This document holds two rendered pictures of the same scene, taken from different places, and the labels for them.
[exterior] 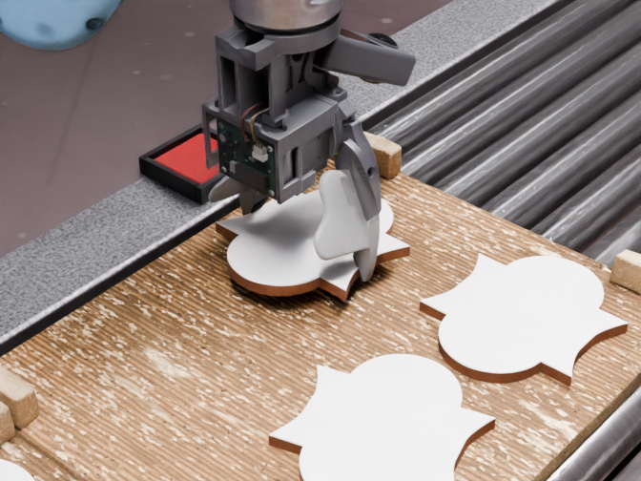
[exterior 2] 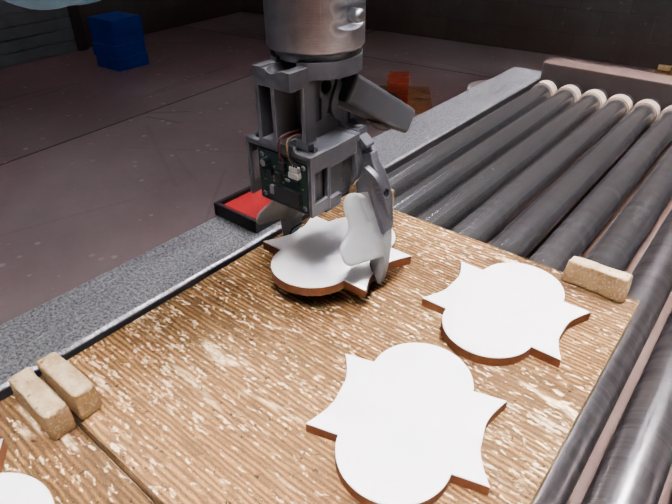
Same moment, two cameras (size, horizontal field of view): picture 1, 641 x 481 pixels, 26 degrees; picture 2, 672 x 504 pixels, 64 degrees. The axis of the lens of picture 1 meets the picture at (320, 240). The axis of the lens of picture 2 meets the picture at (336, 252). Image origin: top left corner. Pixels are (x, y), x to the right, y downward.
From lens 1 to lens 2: 0.51 m
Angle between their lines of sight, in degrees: 3
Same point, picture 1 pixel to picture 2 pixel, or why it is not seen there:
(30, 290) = (123, 295)
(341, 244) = (362, 253)
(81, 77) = (214, 195)
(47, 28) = not seen: outside the picture
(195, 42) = not seen: hidden behind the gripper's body
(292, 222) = (320, 240)
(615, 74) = (517, 154)
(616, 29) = (510, 131)
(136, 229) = (209, 250)
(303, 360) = (333, 348)
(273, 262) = (307, 270)
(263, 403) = (301, 389)
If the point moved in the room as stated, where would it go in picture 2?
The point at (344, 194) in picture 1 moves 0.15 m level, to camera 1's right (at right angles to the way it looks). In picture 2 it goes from (364, 212) to (535, 210)
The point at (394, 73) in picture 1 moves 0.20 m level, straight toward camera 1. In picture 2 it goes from (400, 119) to (422, 234)
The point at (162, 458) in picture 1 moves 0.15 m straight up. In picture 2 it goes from (208, 448) to (172, 274)
